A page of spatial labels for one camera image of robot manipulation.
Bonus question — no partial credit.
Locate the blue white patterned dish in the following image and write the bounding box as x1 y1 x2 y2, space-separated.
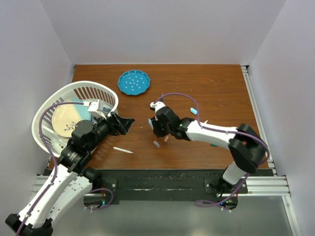
102 104 113 114

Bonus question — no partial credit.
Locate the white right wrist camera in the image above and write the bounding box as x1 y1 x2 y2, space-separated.
150 101 165 113

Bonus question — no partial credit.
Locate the light blue highlighter pen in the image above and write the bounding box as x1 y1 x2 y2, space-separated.
148 118 154 129

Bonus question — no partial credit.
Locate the light blue pen cap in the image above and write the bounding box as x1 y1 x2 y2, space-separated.
190 107 198 115

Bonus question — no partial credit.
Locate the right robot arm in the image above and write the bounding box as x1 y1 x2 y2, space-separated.
150 102 268 193

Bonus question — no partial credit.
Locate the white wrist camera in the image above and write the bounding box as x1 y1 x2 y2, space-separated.
83 99 108 118
150 101 165 113

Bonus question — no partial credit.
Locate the white orange marker pen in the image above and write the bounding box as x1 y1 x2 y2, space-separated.
113 147 134 154

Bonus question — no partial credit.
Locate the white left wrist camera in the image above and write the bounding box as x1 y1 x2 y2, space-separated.
83 99 108 118

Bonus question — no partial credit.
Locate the white plastic basket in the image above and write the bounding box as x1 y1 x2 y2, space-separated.
31 81 119 157

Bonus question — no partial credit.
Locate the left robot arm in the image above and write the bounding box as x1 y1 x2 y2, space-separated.
5 112 135 236

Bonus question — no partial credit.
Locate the teal dotted plate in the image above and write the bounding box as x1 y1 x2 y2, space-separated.
118 70 151 96

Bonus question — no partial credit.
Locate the beige blue plate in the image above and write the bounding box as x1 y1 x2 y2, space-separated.
52 104 93 138

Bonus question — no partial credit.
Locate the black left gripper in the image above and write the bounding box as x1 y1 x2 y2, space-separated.
87 111 134 151

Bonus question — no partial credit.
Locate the aluminium table frame rail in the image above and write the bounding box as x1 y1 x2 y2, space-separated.
241 65 302 236

